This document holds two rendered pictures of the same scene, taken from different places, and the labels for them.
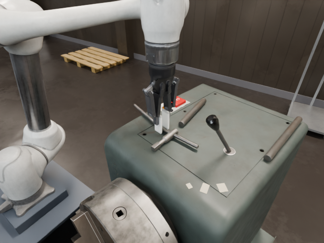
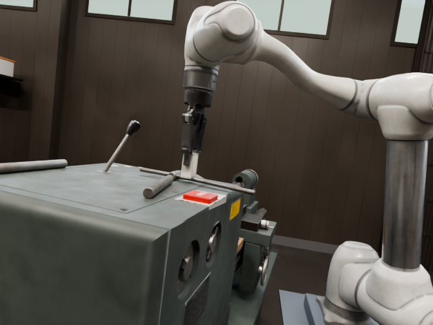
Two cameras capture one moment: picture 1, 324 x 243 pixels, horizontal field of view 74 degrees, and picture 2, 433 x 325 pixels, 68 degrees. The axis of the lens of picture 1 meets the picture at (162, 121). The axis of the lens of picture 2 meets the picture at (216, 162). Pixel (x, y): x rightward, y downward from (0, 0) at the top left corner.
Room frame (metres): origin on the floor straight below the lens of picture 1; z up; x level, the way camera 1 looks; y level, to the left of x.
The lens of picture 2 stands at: (1.38, -0.37, 1.40)
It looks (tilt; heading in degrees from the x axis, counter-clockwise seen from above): 5 degrees down; 150
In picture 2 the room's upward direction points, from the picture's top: 8 degrees clockwise
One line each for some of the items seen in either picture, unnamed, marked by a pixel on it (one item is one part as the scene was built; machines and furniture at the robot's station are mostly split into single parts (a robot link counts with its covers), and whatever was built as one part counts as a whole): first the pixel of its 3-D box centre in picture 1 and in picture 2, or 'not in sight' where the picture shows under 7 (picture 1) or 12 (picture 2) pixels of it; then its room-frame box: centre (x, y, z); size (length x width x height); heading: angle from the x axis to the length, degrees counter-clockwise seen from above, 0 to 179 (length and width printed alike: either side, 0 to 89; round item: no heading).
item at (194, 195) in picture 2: (176, 101); (200, 198); (0.78, -0.06, 1.26); 0.06 x 0.06 x 0.02; 44
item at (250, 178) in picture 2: not in sight; (243, 190); (-0.53, 0.97, 1.01); 0.30 x 0.20 x 0.29; 134
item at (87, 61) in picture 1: (94, 59); not in sight; (4.80, 1.52, 0.06); 1.37 x 0.91 x 0.12; 54
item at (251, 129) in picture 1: (203, 167); (121, 257); (0.60, -0.17, 1.06); 0.59 x 0.48 x 0.39; 134
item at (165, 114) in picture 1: (165, 119); (187, 166); (0.59, -0.01, 1.30); 0.03 x 0.01 x 0.07; 44
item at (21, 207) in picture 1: (23, 193); (345, 305); (0.65, 0.67, 0.83); 0.22 x 0.18 x 0.06; 144
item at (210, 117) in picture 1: (212, 123); (133, 128); (0.46, -0.13, 1.38); 0.04 x 0.03 x 0.05; 134
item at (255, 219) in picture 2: not in sight; (222, 215); (-0.11, 0.56, 0.95); 0.43 x 0.18 x 0.04; 44
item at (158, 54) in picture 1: (162, 50); (200, 80); (0.58, 0.00, 1.53); 0.09 x 0.09 x 0.06
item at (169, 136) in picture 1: (165, 139); (177, 174); (0.53, -0.01, 1.27); 0.12 x 0.02 x 0.02; 139
